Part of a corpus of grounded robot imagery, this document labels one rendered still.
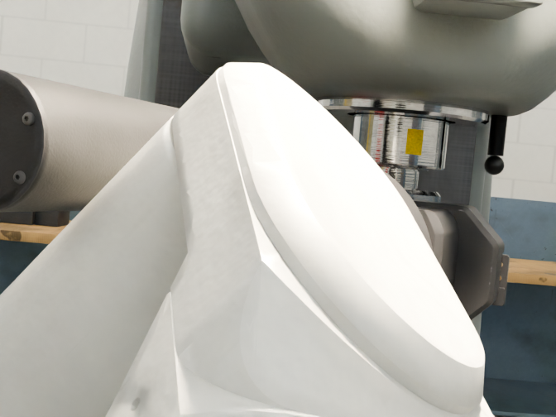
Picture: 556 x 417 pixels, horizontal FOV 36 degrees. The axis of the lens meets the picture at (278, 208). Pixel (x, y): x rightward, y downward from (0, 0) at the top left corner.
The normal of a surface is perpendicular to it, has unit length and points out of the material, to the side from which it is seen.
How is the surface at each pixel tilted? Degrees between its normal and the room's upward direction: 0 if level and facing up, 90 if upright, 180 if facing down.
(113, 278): 84
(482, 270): 89
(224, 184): 60
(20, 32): 90
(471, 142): 90
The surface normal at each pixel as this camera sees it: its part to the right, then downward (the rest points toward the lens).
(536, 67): 0.38, 0.65
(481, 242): -0.35, 0.00
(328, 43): -0.50, 0.61
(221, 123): -0.70, -0.55
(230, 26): 0.06, 0.22
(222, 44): -0.01, 0.74
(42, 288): -0.61, -0.35
